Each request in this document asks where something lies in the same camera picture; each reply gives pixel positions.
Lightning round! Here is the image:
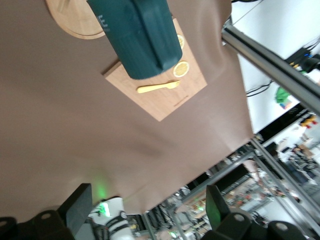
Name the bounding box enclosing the yellow plastic fork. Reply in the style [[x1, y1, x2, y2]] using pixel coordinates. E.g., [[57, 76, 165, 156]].
[[136, 79, 182, 95]]

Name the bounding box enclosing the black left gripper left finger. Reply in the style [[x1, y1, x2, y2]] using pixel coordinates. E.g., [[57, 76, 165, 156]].
[[0, 183, 93, 240]]

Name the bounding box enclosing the wooden mug tree rack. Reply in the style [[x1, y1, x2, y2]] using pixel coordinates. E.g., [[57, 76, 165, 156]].
[[45, 0, 107, 40]]

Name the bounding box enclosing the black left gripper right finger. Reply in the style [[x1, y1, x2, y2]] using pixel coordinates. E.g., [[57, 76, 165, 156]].
[[201, 184, 308, 240]]

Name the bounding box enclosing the green cloth lump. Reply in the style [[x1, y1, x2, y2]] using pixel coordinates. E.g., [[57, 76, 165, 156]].
[[274, 86, 294, 105]]

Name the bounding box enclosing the bamboo cutting board metal handle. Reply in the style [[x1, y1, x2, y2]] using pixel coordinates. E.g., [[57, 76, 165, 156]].
[[101, 17, 208, 123]]

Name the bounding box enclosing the dark teal cup yellow inside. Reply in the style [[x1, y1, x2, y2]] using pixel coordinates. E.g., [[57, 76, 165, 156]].
[[86, 0, 183, 81]]

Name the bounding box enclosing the brown table cover mat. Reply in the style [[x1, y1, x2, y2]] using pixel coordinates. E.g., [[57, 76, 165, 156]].
[[0, 0, 255, 223]]

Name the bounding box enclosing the aluminium frame profile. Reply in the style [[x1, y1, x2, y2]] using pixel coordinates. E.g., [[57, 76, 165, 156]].
[[221, 24, 320, 116]]

